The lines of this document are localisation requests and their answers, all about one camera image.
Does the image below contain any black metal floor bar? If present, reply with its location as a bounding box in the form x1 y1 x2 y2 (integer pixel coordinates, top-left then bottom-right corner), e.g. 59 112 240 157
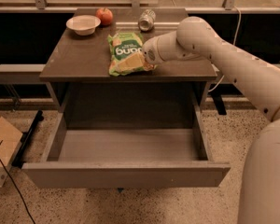
12 110 44 168

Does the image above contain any grey drawer cabinet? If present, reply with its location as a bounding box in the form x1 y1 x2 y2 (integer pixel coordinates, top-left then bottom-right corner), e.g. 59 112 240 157
40 8 216 130

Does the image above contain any green rice chip bag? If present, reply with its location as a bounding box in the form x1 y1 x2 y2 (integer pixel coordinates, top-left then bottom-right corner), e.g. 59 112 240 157
107 32 156 77

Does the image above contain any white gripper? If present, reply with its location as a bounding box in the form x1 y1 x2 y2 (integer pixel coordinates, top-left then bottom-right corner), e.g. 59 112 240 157
115 30 200 74

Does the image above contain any cardboard box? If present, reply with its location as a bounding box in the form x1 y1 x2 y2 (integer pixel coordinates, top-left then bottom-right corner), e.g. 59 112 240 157
0 115 22 188

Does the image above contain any open grey top drawer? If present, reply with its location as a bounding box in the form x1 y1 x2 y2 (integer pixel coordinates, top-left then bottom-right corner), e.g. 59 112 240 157
22 87 231 189

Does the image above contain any white power cable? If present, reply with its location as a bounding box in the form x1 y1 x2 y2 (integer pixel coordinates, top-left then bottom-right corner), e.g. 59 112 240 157
207 7 243 94

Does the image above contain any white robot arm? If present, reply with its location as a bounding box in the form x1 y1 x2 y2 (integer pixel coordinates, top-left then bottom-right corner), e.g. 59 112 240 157
142 16 280 224

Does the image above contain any silver soda can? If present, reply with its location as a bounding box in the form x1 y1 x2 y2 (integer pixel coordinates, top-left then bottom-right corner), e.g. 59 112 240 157
138 9 156 32

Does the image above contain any red apple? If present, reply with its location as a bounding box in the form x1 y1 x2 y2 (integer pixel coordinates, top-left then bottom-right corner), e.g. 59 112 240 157
95 7 113 26

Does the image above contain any white ceramic bowl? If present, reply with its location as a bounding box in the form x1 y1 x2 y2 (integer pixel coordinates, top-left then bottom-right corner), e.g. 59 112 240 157
66 15 101 35

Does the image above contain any black floor cable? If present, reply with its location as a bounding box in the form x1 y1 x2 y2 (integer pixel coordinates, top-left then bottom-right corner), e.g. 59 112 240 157
0 143 37 224

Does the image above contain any black table leg foot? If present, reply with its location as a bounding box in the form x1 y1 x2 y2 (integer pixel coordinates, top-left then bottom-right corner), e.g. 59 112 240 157
209 86 227 116

